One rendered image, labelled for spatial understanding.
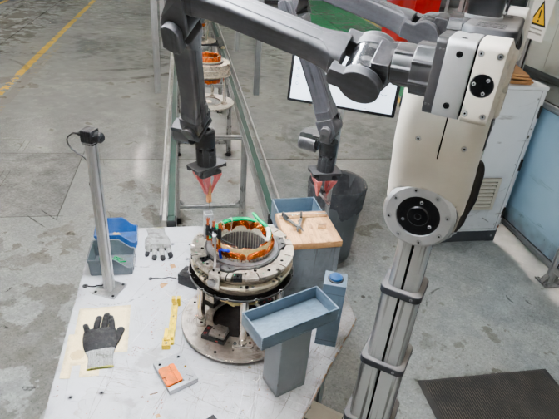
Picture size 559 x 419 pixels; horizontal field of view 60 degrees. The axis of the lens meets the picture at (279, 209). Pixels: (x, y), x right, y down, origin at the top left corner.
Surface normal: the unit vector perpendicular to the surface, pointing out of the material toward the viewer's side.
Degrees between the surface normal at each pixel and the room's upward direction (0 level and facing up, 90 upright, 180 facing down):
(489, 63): 90
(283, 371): 90
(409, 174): 109
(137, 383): 0
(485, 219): 90
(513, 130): 90
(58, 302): 0
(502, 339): 0
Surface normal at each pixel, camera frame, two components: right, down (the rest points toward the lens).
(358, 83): -0.42, 0.83
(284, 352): 0.53, 0.47
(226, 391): 0.07, -0.86
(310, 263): 0.22, 0.50
